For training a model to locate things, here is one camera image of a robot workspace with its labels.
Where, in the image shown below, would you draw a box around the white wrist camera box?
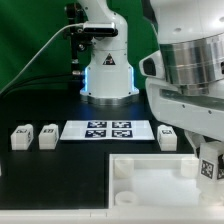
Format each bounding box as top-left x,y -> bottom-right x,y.
139,50 -> 165,80

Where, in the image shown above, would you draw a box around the white square tabletop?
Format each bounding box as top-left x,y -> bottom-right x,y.
109,154 -> 224,209

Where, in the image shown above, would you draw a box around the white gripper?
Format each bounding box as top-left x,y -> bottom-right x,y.
145,77 -> 224,157

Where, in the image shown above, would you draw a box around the grey camera cable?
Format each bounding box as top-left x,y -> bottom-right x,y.
0,23 -> 84,95

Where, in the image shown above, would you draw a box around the black fixed camera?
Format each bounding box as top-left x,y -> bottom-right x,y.
83,21 -> 118,37

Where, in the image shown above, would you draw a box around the black cables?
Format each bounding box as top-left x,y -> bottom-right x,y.
0,73 -> 83,98

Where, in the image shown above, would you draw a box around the white marker sheet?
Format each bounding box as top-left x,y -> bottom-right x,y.
60,120 -> 154,141

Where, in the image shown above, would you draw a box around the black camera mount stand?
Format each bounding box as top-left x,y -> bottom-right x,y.
65,3 -> 92,88

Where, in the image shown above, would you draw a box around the white front table rail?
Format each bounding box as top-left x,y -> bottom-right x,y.
0,207 -> 224,224

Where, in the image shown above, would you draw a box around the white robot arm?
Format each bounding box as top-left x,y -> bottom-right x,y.
80,0 -> 224,154

